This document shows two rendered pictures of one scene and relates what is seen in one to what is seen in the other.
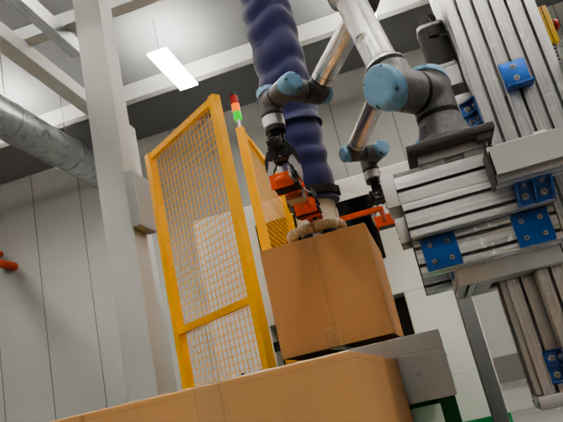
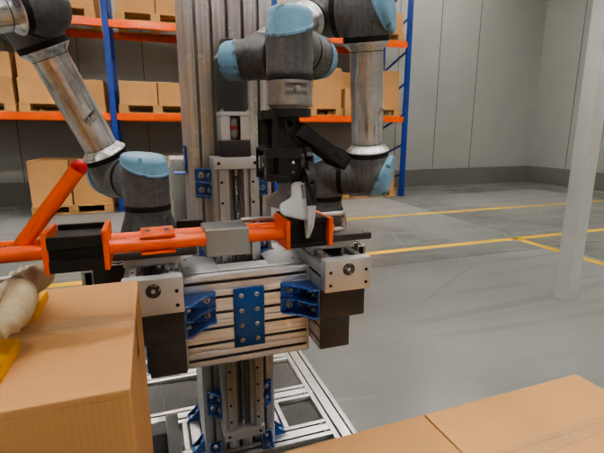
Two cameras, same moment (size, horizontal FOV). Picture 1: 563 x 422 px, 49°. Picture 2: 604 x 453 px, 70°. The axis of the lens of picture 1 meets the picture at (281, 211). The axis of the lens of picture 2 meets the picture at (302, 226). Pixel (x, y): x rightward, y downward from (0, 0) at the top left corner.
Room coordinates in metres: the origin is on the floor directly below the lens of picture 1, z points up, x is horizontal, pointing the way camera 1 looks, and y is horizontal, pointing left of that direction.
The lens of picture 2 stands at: (2.26, 0.60, 1.33)
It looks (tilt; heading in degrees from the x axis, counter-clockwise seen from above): 13 degrees down; 240
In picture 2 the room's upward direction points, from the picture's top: straight up
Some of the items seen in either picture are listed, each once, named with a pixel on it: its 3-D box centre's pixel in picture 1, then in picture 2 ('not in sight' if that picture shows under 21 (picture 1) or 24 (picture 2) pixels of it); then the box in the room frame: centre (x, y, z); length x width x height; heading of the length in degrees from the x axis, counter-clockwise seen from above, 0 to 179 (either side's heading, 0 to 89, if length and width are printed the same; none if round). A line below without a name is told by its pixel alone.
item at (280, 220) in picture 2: (284, 183); (302, 228); (1.89, -0.03, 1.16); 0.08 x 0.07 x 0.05; 170
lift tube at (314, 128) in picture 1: (287, 96); not in sight; (2.48, -0.14, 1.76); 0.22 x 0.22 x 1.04
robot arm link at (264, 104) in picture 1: (269, 102); (289, 45); (1.90, -0.04, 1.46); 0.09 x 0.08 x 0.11; 38
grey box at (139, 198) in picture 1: (141, 203); not in sight; (3.01, 0.70, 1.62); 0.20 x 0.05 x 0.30; 170
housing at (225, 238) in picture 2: (295, 195); (225, 237); (2.02, -0.06, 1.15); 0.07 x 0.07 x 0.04; 80
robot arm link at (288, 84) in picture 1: (289, 89); (303, 56); (1.84, -0.12, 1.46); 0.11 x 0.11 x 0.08; 38
